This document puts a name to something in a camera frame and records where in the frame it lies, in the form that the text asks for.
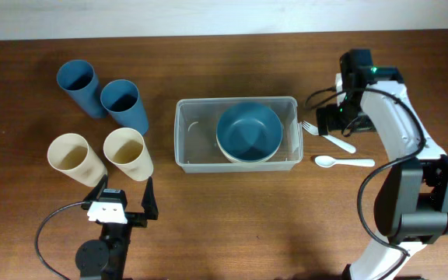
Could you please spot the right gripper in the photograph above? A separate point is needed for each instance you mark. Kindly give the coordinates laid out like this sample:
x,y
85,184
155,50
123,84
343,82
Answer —
x,y
332,121

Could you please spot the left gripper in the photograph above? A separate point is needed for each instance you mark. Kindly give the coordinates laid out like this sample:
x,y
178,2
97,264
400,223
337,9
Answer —
x,y
140,218

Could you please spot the white plastic fork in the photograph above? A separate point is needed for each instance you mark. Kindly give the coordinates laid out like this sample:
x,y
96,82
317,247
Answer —
x,y
313,130

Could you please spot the white plastic spoon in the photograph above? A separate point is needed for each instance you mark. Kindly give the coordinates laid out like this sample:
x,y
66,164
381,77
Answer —
x,y
328,162

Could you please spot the blue bowl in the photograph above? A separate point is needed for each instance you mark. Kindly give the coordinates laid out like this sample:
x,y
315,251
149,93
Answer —
x,y
249,120

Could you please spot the cream bowl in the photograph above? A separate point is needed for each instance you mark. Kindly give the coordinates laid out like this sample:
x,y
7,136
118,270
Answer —
x,y
239,150
233,159

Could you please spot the cream bowl front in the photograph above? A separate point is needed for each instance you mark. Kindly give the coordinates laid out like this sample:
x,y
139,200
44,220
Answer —
x,y
239,150

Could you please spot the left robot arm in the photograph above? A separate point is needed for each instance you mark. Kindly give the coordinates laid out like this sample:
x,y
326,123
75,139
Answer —
x,y
105,257

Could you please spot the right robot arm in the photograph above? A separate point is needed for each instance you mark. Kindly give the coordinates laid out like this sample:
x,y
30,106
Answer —
x,y
411,208

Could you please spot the clear plastic container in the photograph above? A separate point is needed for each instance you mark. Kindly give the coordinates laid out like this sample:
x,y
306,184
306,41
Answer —
x,y
196,148

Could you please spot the cream cup right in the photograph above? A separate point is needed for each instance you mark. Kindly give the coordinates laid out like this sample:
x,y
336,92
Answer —
x,y
127,150

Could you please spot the cream cup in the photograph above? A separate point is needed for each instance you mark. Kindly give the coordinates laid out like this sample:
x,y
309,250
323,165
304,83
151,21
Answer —
x,y
127,150
72,155

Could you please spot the cream cup left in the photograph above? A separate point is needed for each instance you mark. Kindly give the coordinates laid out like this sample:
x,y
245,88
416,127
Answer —
x,y
72,155

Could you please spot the blue cup right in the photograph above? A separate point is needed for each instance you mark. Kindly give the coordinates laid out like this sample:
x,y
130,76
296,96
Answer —
x,y
122,99

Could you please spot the blue cup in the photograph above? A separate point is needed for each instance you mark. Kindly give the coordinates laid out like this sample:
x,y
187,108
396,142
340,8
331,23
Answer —
x,y
122,99
80,81

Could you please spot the blue cup rear left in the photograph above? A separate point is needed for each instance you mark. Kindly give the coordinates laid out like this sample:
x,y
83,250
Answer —
x,y
80,81

